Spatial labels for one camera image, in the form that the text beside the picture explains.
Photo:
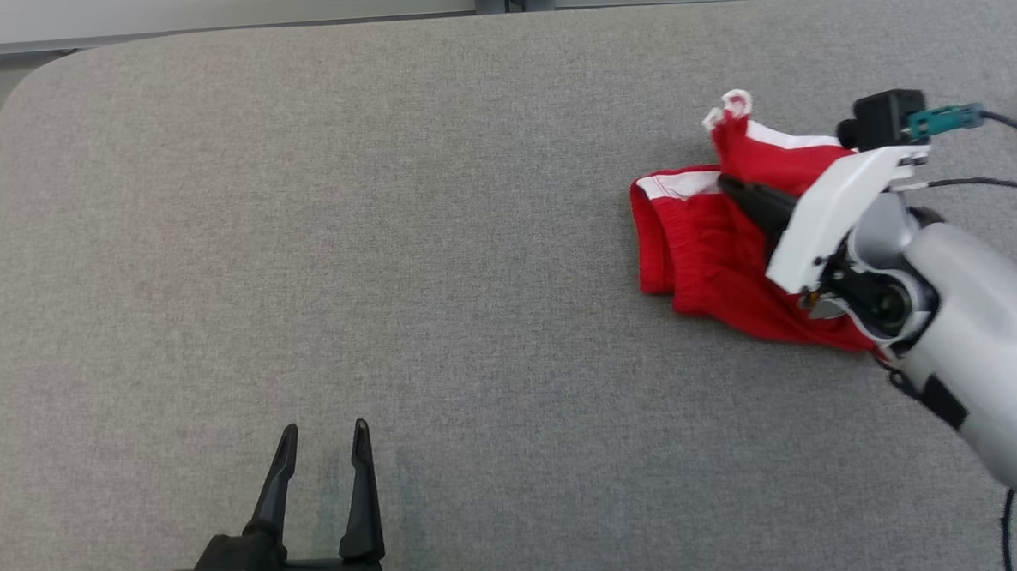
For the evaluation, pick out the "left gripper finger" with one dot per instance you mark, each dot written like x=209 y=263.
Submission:
x=364 y=515
x=276 y=502

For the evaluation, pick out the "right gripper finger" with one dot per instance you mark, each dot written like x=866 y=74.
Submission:
x=771 y=205

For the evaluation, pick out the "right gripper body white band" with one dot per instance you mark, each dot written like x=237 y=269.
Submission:
x=831 y=211

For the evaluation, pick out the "red and white garment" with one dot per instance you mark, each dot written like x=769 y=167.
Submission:
x=704 y=251

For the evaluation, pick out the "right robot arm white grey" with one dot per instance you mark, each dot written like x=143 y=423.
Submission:
x=992 y=350

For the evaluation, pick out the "grey fabric sofa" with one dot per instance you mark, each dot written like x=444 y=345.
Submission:
x=386 y=239

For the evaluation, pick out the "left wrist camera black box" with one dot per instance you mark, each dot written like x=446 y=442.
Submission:
x=229 y=568

